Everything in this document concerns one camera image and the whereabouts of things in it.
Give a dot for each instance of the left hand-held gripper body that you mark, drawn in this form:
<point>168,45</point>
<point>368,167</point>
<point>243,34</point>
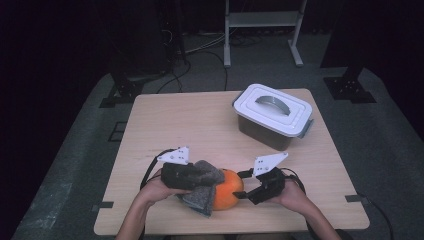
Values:
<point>176,176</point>

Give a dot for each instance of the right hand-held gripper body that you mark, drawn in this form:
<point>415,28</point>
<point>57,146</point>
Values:
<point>271,186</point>

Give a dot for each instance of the orange plush toy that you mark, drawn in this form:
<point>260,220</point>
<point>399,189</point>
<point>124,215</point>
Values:
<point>228,193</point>

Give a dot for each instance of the grey fuzzy cloth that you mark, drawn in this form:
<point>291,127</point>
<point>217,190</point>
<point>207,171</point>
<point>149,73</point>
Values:
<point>200,200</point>

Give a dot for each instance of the clear grey storage box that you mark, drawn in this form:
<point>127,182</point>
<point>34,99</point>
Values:
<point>263,135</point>

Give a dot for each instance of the person's right hand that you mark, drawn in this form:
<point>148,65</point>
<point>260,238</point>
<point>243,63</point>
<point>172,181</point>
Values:
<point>293,200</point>

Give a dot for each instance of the person's left hand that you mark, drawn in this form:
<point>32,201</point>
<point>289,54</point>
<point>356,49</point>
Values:
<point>155,191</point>

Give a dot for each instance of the black tape strip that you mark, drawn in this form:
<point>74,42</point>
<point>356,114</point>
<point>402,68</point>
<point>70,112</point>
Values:
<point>355,198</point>
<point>103,205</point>

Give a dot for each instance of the black stand base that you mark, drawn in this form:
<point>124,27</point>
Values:
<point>348,88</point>
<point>125,90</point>

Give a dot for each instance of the dark equipment rack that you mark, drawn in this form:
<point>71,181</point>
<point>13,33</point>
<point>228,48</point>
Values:
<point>171,30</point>

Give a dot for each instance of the white metal stand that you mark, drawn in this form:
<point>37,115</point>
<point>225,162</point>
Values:
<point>263,19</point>

